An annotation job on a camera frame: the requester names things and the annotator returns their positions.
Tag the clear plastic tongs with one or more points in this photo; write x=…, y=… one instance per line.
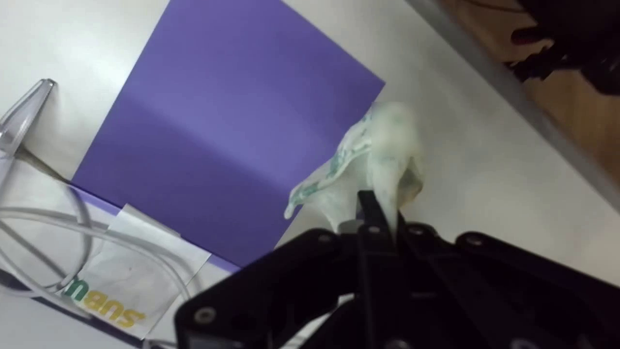
x=21, y=118

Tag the black stand base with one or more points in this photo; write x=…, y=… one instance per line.
x=573, y=39

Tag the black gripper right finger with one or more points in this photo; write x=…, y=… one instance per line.
x=451, y=283

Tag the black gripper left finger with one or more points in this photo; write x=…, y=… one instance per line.
x=366, y=213

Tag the purple mat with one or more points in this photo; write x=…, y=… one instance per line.
x=232, y=128

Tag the white cloth with green print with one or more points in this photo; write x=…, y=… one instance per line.
x=379, y=161

